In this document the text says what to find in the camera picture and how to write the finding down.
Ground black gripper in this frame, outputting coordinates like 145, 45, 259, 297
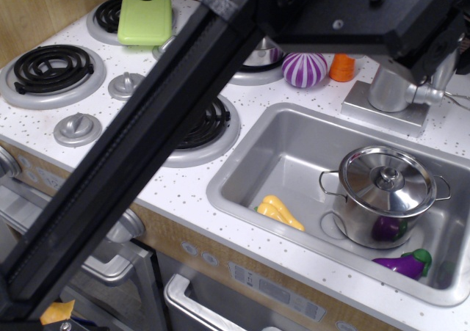
388, 0, 465, 85

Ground silver faucet lever handle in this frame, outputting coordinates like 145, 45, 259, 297
405, 50, 459, 106

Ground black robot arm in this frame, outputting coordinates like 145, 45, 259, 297
1, 0, 469, 327

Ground silver toy faucet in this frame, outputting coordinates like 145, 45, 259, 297
340, 54, 460, 138

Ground orange toy carrot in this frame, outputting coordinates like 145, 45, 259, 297
329, 54, 355, 82

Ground purple white toy onion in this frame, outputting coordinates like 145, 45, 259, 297
282, 53, 328, 88

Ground small steel saucepan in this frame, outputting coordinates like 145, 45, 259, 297
243, 37, 285, 67

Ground steel pot with lid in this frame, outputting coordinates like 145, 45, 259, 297
320, 146, 452, 250

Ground back right black burner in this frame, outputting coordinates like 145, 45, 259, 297
228, 53, 286, 87

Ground black burner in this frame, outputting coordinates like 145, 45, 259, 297
163, 95, 241, 168
86, 0, 123, 46
228, 53, 286, 87
1, 45, 106, 110

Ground grey toy sink basin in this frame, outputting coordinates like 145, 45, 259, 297
206, 103, 469, 307

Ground front right black burner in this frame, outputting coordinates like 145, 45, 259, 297
163, 95, 241, 168

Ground purple toy eggplant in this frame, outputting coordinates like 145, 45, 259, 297
372, 249, 433, 280

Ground silver stovetop knob back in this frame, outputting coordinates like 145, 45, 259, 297
152, 35, 176, 61

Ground silver stovetop knob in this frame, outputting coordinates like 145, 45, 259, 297
108, 72, 145, 101
152, 35, 176, 61
53, 113, 102, 148

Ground green toy cutting board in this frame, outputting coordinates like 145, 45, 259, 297
117, 0, 173, 46

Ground silver stovetop knob middle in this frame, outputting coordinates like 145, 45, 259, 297
108, 72, 145, 101

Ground back left black burner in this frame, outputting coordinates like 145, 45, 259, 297
86, 0, 123, 46

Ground silver oven front knob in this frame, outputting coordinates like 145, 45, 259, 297
106, 208, 145, 244

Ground silver stovetop knob front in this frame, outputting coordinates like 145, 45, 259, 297
53, 113, 102, 148

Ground front left black burner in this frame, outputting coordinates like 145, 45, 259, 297
1, 45, 106, 110

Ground silver far left knob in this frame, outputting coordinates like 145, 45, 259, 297
0, 147, 21, 178

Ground yellow cloth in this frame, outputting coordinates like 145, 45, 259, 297
40, 299, 75, 325

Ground silver dishwasher door handle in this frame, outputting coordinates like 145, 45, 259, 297
164, 274, 244, 330

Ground silver oven door handle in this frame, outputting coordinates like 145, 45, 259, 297
82, 255, 134, 287

